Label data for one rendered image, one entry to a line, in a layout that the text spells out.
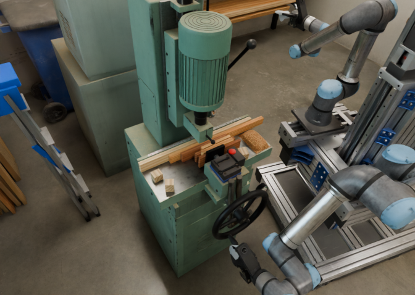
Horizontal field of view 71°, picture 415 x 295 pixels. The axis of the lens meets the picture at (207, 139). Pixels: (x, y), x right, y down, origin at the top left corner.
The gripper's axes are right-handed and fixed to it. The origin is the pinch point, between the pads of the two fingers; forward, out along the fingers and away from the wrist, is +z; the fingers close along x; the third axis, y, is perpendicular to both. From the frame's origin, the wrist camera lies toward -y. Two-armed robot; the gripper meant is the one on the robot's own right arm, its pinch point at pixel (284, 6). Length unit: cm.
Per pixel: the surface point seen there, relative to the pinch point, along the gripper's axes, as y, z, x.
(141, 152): 28, -29, -116
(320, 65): 146, 67, 152
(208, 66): -28, -57, -91
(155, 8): -39, -31, -95
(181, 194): 20, -66, -113
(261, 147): 23, -64, -69
